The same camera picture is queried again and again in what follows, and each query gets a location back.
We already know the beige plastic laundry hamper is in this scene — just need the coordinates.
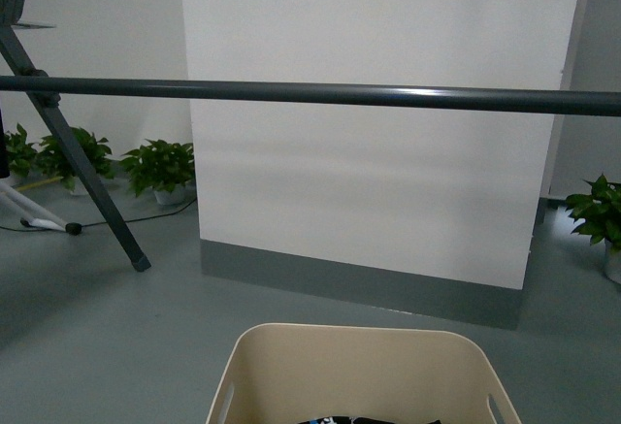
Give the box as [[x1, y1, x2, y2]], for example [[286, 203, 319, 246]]
[[207, 323, 520, 423]]

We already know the grey clothes hanger rack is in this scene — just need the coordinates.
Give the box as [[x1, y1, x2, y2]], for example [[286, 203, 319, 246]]
[[1, 0, 620, 272]]

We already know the potted green plant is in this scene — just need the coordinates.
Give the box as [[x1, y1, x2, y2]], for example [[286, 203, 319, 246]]
[[565, 174, 620, 284], [119, 140, 195, 206], [36, 127, 115, 196], [4, 123, 37, 183]]

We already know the black printed t-shirt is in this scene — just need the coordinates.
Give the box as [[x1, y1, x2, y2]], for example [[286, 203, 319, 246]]
[[296, 414, 443, 424]]

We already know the black cable on floor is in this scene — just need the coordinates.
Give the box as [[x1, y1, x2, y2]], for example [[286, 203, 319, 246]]
[[0, 198, 198, 232]]

